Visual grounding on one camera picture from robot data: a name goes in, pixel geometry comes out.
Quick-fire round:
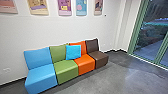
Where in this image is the cyan cushion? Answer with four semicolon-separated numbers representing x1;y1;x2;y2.
65;44;82;61

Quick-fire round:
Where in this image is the green framed glass door wall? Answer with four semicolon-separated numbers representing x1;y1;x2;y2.
127;0;168;70

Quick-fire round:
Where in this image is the wall poster, yellow figure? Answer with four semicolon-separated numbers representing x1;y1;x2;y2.
27;0;50;16

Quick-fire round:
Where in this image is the blue sofa chair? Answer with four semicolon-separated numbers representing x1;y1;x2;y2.
23;46;59;94

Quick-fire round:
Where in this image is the wall poster, pink brown figure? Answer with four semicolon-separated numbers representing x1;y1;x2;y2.
93;0;104;16

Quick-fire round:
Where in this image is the wall poster, purple figure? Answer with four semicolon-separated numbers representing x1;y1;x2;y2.
57;0;73;17

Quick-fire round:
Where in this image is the wall poster, orange figure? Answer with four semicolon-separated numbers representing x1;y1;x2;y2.
0;0;19;15

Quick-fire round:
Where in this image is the brown sofa chair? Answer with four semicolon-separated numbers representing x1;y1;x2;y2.
85;37;110;70

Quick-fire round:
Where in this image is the wall poster, light blue figure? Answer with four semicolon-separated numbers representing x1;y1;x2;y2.
75;0;88;17

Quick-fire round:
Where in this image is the green sofa chair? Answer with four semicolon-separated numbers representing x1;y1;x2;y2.
49;43;80;85

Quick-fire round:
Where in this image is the orange sofa chair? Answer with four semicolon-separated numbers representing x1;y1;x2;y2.
68;40;97;76

